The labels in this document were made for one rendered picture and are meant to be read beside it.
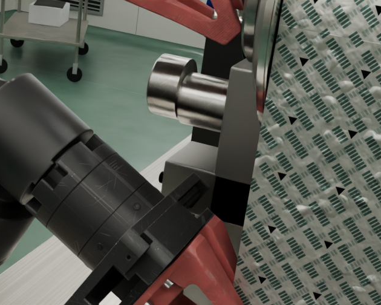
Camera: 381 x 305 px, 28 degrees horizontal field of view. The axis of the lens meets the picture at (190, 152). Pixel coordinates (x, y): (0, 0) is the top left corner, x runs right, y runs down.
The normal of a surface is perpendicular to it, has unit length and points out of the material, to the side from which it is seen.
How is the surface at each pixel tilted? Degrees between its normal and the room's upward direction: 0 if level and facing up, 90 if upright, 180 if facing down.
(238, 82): 90
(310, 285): 90
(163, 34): 90
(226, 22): 100
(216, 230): 51
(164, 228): 30
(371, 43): 90
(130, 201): 43
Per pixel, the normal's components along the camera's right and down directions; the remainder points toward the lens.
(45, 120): 0.32, -0.45
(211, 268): 0.81, -0.40
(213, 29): -0.18, 0.47
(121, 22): -0.33, 0.27
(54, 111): 0.50, -0.61
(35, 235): 0.14, -0.94
